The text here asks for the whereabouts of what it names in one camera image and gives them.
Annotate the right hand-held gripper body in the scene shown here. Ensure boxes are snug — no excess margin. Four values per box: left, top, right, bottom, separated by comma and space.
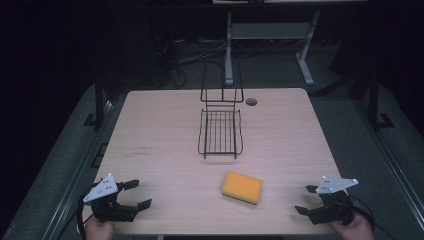
307, 175, 360, 226

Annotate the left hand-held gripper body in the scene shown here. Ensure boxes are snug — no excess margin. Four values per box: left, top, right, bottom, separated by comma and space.
82, 172, 139, 224

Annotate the yellow sponge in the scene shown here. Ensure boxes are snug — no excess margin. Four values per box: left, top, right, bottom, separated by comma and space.
221, 170, 264, 206

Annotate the black wire rack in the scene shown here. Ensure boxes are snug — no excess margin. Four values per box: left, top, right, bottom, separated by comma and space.
197, 59, 245, 161

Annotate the person's right hand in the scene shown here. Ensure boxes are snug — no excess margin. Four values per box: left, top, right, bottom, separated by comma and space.
327, 212, 376, 240

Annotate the person's left hand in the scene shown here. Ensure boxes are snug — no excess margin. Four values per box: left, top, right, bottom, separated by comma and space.
84, 216, 117, 240

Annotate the dark floor socket plate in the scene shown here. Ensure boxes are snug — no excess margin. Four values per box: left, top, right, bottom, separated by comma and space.
90, 142, 109, 169

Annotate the grey metal stand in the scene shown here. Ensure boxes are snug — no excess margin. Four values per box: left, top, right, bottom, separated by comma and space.
224, 9, 322, 87

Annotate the aluminium frame rail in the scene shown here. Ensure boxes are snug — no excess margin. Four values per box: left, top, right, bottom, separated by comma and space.
41, 98, 116, 240
352, 98, 424, 232

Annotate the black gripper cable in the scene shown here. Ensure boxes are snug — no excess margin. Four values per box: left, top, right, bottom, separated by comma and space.
75, 181, 103, 238
348, 194, 399, 240

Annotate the black angle bracket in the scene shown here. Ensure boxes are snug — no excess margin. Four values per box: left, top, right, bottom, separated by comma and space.
377, 112, 396, 130
82, 112, 98, 128

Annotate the bundle of floor cables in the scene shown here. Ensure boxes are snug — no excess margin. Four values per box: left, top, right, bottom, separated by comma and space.
154, 35, 228, 90

